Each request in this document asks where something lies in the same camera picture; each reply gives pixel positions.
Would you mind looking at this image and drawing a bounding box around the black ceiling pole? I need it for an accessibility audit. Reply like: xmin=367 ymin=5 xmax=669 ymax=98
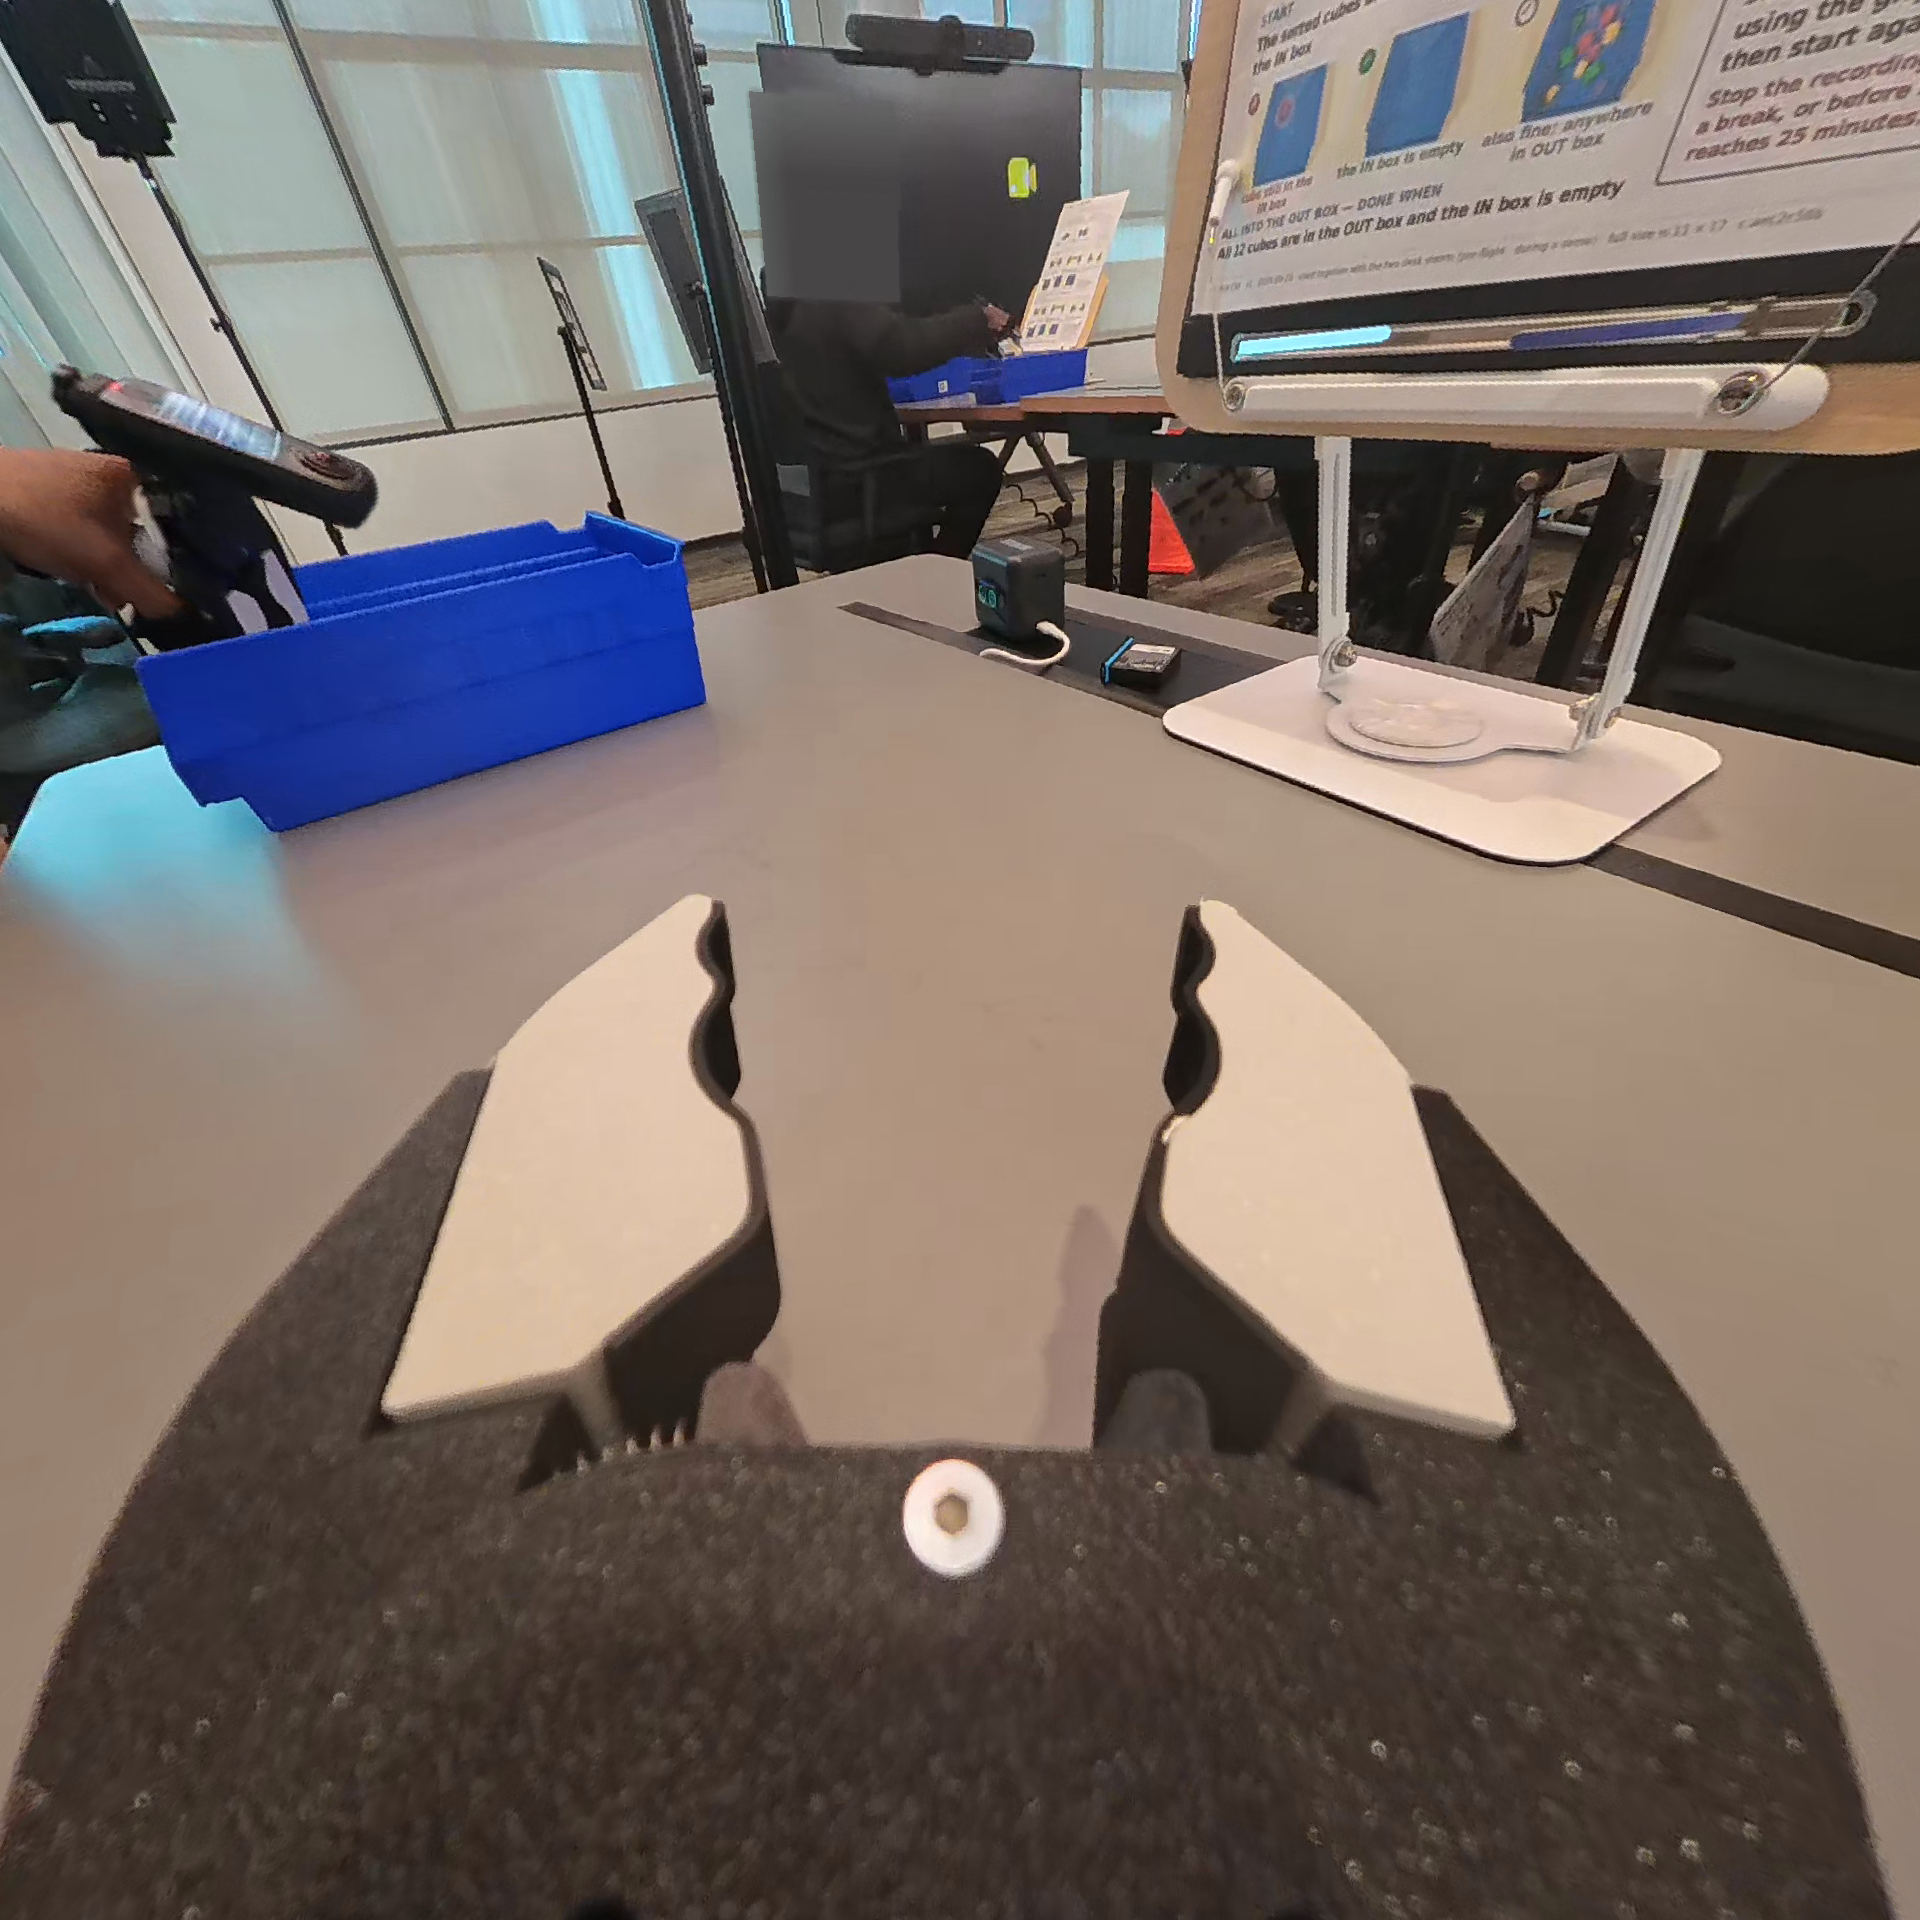
xmin=538 ymin=259 xmax=629 ymax=523

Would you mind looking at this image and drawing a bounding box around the large black display screen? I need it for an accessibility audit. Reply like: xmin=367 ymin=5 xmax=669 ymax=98
xmin=755 ymin=42 xmax=1086 ymax=318

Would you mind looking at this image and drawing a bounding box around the wooden desk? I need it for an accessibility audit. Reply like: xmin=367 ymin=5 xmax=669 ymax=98
xmin=891 ymin=381 xmax=1186 ymax=595

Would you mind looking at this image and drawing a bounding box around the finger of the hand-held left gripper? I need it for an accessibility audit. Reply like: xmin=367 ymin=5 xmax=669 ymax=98
xmin=224 ymin=546 xmax=314 ymax=632

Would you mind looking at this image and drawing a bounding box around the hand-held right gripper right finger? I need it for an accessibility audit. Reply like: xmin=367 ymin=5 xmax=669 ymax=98
xmin=1090 ymin=901 xmax=1517 ymax=1466

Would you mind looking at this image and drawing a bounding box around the black office chair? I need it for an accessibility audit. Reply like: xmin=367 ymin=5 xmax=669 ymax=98
xmin=766 ymin=435 xmax=962 ymax=572

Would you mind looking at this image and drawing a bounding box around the black webcam bar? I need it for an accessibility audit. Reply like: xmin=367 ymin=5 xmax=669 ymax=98
xmin=844 ymin=11 xmax=1038 ymax=68

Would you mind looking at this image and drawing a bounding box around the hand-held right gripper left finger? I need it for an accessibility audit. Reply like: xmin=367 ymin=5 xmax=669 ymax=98
xmin=379 ymin=895 xmax=783 ymax=1442

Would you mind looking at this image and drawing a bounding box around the black round device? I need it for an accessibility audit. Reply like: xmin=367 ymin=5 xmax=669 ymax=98
xmin=970 ymin=539 xmax=1068 ymax=632

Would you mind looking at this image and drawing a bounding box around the black thin monitor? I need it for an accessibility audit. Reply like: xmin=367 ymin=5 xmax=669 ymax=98
xmin=634 ymin=187 xmax=719 ymax=378

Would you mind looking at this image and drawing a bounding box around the white tablet stand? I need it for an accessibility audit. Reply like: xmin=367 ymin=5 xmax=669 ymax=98
xmin=1160 ymin=293 xmax=1876 ymax=867

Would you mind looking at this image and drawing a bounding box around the black mesh chair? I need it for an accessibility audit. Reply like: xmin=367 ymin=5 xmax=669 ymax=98
xmin=1635 ymin=451 xmax=1920 ymax=767

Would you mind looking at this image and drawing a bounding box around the small instruction sheet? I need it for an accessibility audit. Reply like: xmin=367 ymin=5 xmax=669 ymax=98
xmin=1019 ymin=190 xmax=1132 ymax=354

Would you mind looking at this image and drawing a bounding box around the person's left hand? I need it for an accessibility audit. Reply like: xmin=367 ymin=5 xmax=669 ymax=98
xmin=0 ymin=447 xmax=184 ymax=619

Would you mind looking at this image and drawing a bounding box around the black floor lamp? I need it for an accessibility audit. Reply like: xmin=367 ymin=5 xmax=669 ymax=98
xmin=643 ymin=0 xmax=805 ymax=595

